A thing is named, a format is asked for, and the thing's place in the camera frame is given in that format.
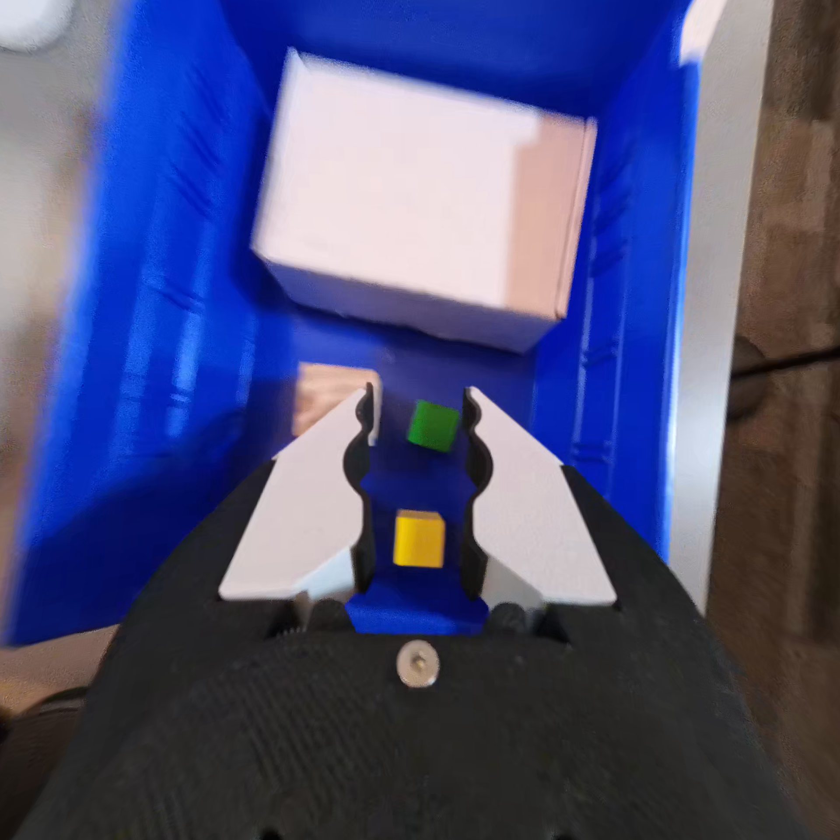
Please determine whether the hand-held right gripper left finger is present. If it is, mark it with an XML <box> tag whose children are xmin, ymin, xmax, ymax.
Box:
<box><xmin>218</xmin><ymin>384</ymin><xmax>378</xmax><ymax>603</ymax></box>

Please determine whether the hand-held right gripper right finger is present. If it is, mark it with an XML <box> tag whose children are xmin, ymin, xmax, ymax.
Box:
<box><xmin>462</xmin><ymin>386</ymin><xmax>618</xmax><ymax>608</ymax></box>

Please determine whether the yellow cube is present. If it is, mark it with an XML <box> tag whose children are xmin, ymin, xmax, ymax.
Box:
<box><xmin>392</xmin><ymin>511</ymin><xmax>447</xmax><ymax>567</ymax></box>

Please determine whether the green cube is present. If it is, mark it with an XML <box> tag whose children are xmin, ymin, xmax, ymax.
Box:
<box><xmin>407</xmin><ymin>402</ymin><xmax>459</xmax><ymax>454</ymax></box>

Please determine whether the blue plastic bin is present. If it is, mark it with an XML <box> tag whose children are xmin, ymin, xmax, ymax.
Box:
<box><xmin>0</xmin><ymin>0</ymin><xmax>703</xmax><ymax>647</ymax></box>

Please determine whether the grey desk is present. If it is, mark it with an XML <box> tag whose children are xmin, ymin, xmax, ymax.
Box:
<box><xmin>0</xmin><ymin>0</ymin><xmax>778</xmax><ymax>716</ymax></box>

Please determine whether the wooden block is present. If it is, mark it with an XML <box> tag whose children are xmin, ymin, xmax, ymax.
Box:
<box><xmin>292</xmin><ymin>364</ymin><xmax>382</xmax><ymax>437</ymax></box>

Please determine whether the white cardboard box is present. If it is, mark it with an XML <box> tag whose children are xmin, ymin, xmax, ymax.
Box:
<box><xmin>251</xmin><ymin>49</ymin><xmax>598</xmax><ymax>355</ymax></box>

